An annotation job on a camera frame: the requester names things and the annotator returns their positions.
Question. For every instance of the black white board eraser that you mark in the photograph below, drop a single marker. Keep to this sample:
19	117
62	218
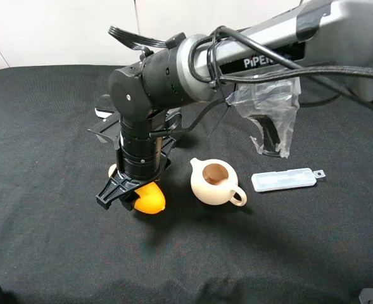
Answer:
104	106

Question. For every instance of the clear plastic wrapped bracket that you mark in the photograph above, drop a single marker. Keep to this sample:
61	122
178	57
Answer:
272	107

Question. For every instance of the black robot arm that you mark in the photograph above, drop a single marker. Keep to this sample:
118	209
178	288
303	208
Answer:
328	42

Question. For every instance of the black table cloth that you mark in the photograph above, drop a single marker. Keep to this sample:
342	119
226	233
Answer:
57	245

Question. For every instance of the clear flat plastic case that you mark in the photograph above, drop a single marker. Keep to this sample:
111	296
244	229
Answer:
289	179

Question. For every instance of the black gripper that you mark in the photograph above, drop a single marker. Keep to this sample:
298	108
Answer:
142	150

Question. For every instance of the orange yellow mango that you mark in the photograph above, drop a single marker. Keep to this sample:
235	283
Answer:
151	199

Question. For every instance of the cream ceramic teapot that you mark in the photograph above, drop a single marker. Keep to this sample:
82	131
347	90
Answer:
214	182

